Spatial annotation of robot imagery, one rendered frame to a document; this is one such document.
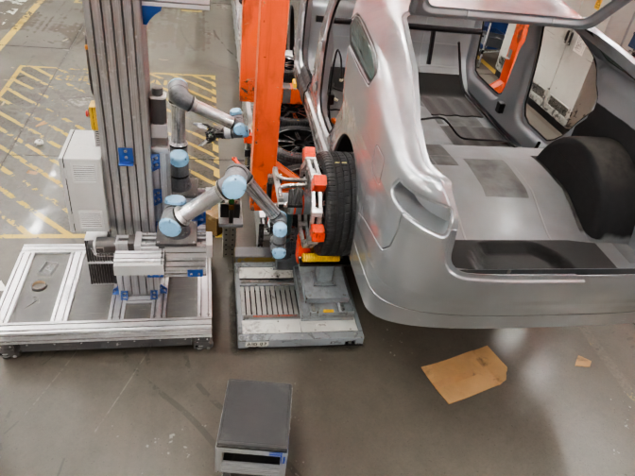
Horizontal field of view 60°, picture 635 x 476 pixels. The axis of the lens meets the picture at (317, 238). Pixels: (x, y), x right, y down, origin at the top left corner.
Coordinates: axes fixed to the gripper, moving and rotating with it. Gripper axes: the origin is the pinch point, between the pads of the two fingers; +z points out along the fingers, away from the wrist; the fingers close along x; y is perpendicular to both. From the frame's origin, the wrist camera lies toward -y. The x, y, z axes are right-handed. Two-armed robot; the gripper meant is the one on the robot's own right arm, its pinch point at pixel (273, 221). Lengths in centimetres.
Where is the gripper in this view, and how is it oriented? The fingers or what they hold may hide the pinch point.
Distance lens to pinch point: 332.1
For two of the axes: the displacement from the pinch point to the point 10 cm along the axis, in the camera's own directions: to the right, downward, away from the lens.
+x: -9.8, 0.0, -1.9
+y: 1.1, -8.0, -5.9
